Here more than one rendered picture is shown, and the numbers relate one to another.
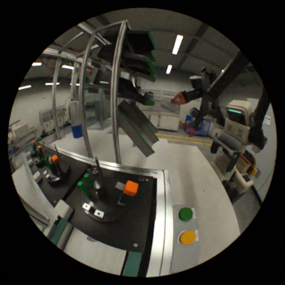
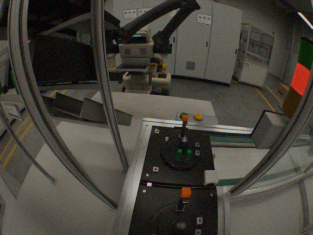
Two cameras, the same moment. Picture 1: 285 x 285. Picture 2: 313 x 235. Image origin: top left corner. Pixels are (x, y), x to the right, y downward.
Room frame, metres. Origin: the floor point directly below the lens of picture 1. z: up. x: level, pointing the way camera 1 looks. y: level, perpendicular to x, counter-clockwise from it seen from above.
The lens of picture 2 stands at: (0.18, 0.35, 1.34)
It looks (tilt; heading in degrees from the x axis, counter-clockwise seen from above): 40 degrees down; 270
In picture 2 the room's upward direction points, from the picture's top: 2 degrees clockwise
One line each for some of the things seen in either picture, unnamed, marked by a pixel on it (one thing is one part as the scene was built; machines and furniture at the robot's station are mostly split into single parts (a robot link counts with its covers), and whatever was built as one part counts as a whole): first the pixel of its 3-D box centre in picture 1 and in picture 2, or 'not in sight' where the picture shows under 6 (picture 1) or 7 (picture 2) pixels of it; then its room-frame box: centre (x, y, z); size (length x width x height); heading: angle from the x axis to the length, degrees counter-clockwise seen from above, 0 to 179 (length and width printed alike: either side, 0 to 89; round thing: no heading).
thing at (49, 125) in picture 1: (52, 117); not in sight; (4.79, 8.69, 1.13); 2.86 x 1.56 x 2.25; 172
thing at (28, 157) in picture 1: (34, 147); not in sight; (0.18, 0.83, 1.01); 0.24 x 0.24 x 0.13; 83
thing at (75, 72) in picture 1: (73, 88); not in sight; (1.01, 1.08, 1.56); 0.09 x 0.04 x 1.39; 173
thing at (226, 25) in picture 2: not in sight; (221, 44); (-1.49, -2.96, 1.12); 0.80 x 0.54 x 2.25; 172
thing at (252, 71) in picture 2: not in sight; (240, 47); (-3.08, -4.33, 1.13); 2.66 x 1.46 x 2.25; 82
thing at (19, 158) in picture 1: (70, 127); not in sight; (1.05, 1.29, 0.92); 2.35 x 0.41 x 0.12; 173
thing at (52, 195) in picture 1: (53, 165); (179, 226); (0.12, 0.34, 1.01); 0.24 x 0.24 x 0.13; 83
